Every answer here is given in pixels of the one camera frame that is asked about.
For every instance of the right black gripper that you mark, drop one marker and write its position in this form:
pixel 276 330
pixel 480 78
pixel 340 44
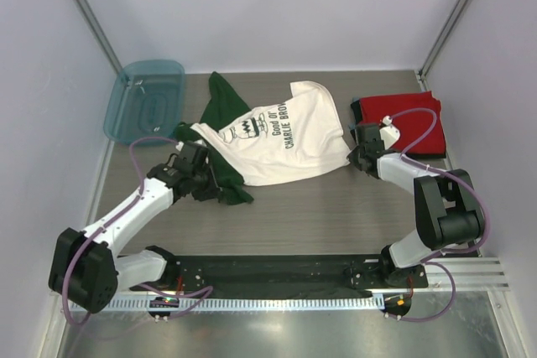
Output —
pixel 353 157

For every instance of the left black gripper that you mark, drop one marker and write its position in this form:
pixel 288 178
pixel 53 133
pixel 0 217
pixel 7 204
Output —
pixel 213 190

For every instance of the white and green t-shirt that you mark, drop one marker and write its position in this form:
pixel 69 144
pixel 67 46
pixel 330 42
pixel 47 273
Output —
pixel 297 139

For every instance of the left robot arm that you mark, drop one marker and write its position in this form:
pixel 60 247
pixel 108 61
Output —
pixel 88 268

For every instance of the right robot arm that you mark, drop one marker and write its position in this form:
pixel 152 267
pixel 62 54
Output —
pixel 446 208

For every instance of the teal plastic bin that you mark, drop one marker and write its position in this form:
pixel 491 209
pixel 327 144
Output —
pixel 147 101

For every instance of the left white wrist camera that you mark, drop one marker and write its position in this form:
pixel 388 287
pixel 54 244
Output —
pixel 179 146

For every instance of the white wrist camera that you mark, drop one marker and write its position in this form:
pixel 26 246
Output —
pixel 179 146
pixel 389 133

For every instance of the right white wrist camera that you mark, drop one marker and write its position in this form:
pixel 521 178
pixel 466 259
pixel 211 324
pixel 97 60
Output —
pixel 389 133

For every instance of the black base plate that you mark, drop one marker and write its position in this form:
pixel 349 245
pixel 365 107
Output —
pixel 360 272

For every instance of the white slotted cable duct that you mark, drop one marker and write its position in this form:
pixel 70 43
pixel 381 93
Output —
pixel 139 302

